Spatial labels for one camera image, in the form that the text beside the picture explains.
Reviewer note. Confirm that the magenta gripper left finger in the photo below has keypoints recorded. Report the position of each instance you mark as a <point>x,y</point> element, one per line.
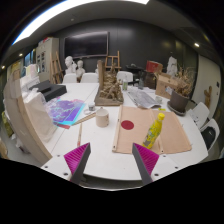
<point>76,161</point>

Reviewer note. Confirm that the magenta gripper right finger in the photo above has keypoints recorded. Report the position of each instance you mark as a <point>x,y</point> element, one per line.
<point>146,161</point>

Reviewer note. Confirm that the wooden paintbrush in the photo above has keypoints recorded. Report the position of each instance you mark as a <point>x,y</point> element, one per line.
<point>79,135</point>

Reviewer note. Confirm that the yellow plastic bottle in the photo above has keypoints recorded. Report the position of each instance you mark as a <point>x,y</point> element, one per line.
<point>154,131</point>

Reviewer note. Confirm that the red round coaster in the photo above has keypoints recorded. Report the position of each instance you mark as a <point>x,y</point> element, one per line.
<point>127,125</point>

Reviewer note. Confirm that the beige ceramic cup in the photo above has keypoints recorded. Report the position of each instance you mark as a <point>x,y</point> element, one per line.
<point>102,117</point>

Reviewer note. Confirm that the small paint jar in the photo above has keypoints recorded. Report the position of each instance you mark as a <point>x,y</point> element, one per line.
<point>91,106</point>

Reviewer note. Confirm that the newspaper sheet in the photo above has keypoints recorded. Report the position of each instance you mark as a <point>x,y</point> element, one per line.
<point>142,99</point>

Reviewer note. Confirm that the white chair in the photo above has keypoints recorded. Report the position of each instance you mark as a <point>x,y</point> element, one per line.
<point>89,78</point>
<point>199,114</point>
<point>70,78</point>
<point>210,132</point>

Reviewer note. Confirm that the black flat box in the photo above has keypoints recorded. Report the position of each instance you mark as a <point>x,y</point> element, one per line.
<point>49,91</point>

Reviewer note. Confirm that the dark plant pot with twigs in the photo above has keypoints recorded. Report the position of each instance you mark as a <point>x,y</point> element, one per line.
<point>181,93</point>

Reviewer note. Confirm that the white chair near right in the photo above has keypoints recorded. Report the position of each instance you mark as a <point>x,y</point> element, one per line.
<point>199,114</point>

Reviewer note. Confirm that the cardboard box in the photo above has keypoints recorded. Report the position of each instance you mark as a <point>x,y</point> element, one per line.
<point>165,85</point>

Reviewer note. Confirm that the white chair far left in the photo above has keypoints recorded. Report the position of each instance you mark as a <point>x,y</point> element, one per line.
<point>70,78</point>

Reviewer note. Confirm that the white chair far middle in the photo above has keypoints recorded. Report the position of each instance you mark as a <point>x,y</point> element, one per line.
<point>89,78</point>

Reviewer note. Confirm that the white plaster bust right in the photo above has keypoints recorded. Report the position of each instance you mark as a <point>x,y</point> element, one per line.
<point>80,70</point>

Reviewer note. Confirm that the white plaster bust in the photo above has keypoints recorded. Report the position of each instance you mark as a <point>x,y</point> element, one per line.
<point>80,70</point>
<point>70,65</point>

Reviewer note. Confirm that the wooden easel left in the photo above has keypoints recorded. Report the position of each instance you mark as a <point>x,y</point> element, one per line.
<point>56,72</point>

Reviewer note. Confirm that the wooden easel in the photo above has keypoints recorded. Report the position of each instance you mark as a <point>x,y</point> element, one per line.
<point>113,61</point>
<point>56,72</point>

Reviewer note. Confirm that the white plaster bust left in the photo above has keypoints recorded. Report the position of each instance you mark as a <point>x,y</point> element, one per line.
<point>70,65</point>

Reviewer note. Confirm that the red box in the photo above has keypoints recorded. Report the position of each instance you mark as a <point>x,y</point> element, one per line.
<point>152,66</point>

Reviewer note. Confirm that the wooden easel centre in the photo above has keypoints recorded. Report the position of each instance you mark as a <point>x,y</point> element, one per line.
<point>113,61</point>

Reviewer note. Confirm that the wall television screen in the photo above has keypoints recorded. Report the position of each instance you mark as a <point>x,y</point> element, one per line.
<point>91,44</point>

